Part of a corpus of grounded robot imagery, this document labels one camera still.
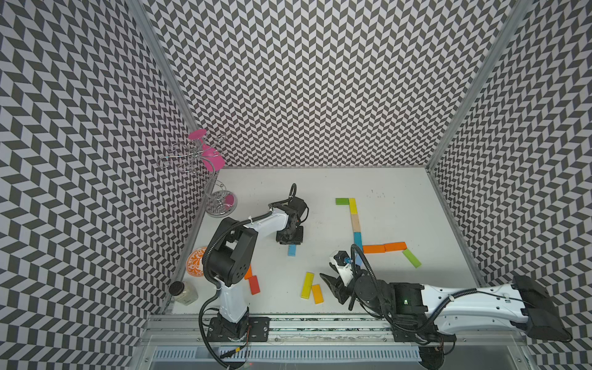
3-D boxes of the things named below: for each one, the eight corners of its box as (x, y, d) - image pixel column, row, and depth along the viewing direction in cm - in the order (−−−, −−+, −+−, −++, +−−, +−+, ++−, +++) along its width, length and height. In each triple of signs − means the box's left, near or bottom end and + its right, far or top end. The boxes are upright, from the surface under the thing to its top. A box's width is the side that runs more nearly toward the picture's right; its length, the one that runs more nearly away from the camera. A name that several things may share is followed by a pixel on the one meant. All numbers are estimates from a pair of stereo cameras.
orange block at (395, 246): (385, 253, 91) (389, 247, 87) (384, 248, 92) (387, 243, 89) (403, 250, 92) (407, 245, 88) (401, 246, 93) (405, 240, 89)
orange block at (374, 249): (363, 253, 92) (364, 250, 90) (362, 247, 94) (363, 244, 92) (384, 253, 92) (385, 250, 90) (382, 247, 94) (384, 244, 92)
